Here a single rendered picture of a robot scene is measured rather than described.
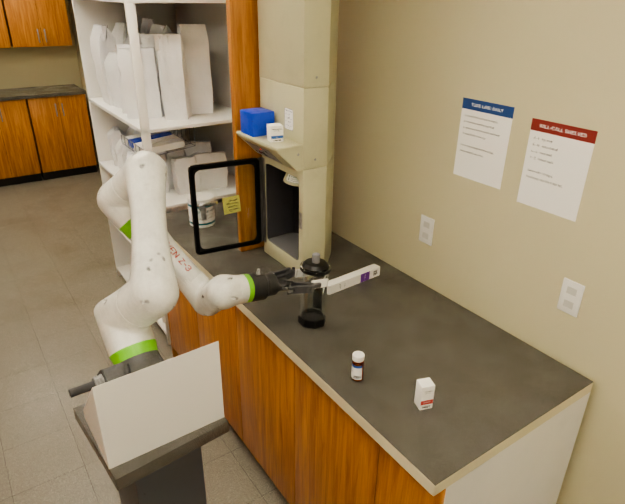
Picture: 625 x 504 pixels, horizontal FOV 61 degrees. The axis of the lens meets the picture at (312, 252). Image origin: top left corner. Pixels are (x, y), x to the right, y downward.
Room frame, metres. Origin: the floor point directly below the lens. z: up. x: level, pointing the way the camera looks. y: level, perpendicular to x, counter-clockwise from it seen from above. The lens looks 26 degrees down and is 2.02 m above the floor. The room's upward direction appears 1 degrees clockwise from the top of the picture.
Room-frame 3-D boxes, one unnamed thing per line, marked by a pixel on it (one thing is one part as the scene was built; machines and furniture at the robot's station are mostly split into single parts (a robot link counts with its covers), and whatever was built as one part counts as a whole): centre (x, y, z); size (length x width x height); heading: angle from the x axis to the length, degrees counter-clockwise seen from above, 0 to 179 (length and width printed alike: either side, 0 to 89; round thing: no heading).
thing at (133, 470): (1.15, 0.45, 0.92); 0.32 x 0.32 x 0.04; 40
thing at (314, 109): (2.15, 0.03, 1.32); 0.32 x 0.25 x 0.77; 35
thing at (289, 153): (2.04, 0.18, 1.46); 0.32 x 0.11 x 0.10; 35
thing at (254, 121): (2.11, 0.22, 1.55); 0.10 x 0.10 x 0.09; 35
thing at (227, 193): (2.12, 0.37, 1.19); 0.30 x 0.01 x 0.40; 117
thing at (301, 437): (1.97, -0.02, 0.45); 2.05 x 0.67 x 0.90; 35
